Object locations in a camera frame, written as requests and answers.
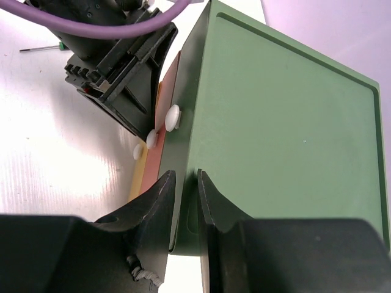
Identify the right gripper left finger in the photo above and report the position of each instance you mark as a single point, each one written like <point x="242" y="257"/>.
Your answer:
<point x="124" y="251"/>

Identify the green top drawer box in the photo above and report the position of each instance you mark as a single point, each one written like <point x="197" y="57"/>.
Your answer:
<point x="282" y="130"/>

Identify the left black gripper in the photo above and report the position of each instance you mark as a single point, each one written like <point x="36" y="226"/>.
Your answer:
<point x="119" y="75"/>

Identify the yellow bottom drawer box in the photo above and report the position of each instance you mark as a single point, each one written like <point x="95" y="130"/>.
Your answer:
<point x="143" y="158"/>

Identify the orange drawer box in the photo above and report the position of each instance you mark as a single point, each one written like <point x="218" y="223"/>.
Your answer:
<point x="163" y="103"/>

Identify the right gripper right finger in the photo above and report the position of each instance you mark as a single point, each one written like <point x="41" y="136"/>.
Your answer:
<point x="243" y="254"/>

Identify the slim green screwdriver left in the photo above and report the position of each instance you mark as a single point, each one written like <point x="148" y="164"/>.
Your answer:
<point x="61" y="47"/>

